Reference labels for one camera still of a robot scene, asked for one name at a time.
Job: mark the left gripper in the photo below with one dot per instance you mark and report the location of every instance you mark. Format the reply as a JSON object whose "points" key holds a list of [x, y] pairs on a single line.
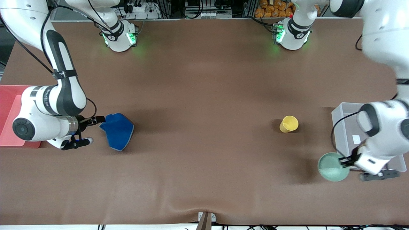
{"points": [[351, 159]]}

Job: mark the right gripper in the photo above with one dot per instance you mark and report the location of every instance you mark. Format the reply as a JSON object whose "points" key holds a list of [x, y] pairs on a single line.
{"points": [[82, 125]]}

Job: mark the light green bowl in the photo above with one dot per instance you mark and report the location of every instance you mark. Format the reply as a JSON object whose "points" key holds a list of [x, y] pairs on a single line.
{"points": [[330, 169]]}

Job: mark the blue cloth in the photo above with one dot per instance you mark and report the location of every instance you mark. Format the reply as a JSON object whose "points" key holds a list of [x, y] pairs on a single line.
{"points": [[118, 131]]}

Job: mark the yellow cup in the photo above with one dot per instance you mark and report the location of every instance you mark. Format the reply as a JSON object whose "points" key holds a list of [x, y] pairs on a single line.
{"points": [[289, 124]]}

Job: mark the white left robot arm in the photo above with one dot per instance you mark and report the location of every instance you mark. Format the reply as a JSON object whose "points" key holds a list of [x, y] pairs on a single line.
{"points": [[383, 32]]}

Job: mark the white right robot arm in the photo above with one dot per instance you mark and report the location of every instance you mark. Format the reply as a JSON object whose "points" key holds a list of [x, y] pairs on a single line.
{"points": [[64, 95]]}

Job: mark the white paper label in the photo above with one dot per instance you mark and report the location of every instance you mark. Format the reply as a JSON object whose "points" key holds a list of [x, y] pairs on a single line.
{"points": [[356, 139]]}

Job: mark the clear plastic bin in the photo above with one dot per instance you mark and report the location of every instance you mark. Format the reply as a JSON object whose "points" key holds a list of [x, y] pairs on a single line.
{"points": [[343, 127]]}

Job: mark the pink plastic bin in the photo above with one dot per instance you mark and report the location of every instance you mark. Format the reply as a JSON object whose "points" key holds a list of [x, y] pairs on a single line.
{"points": [[6, 105]]}

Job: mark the brown table cover mat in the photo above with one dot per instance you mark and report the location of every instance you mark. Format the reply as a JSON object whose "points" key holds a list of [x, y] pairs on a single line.
{"points": [[204, 111]]}

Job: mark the white power strip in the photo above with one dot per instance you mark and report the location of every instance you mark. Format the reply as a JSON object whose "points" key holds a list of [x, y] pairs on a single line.
{"points": [[140, 9]]}

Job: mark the grey control box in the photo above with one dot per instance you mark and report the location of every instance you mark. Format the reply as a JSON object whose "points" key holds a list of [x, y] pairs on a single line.
{"points": [[207, 12]]}

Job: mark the orange packed snack bag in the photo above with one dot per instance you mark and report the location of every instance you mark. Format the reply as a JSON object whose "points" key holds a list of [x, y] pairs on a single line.
{"points": [[274, 9]]}

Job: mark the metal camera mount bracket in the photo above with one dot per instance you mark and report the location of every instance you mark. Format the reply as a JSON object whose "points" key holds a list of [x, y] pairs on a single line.
{"points": [[205, 220]]}

